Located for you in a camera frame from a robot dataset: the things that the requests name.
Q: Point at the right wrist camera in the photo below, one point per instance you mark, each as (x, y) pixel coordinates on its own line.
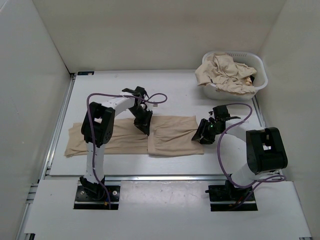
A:
(221, 113)

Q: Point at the blue white sticker label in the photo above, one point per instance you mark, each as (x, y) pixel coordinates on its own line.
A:
(85, 73)

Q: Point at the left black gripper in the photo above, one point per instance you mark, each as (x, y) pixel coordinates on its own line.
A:
(146, 122)

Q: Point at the aluminium rail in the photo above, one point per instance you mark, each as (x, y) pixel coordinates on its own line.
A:
(258, 111)
(117, 178)
(57, 130)

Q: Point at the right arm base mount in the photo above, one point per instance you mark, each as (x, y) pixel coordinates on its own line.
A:
(227, 198)

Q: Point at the left aluminium rail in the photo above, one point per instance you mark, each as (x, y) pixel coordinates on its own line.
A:
(57, 130)

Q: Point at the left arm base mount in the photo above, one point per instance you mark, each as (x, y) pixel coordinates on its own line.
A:
(86, 200)

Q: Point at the beige clothes pile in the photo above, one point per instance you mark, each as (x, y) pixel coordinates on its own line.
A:
(227, 75)

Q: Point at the front aluminium rail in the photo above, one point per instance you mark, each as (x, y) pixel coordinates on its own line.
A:
(117, 178)

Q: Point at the white laundry basket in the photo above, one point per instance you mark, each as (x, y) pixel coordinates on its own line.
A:
(259, 80)

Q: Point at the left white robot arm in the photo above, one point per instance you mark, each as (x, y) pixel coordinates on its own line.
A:
(97, 129)

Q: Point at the right aluminium rail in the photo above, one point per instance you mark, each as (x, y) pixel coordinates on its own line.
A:
(258, 111)

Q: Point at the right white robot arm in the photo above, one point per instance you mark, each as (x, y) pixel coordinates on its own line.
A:
(265, 153)

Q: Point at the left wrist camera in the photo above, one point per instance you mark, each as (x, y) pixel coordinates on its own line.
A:
(141, 95)

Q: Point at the beige trousers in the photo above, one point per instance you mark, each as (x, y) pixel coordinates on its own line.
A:
(170, 136)

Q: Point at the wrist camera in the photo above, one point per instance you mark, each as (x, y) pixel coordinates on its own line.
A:
(141, 95)
(221, 113)

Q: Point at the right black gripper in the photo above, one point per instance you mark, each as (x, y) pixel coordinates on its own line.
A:
(202, 129)

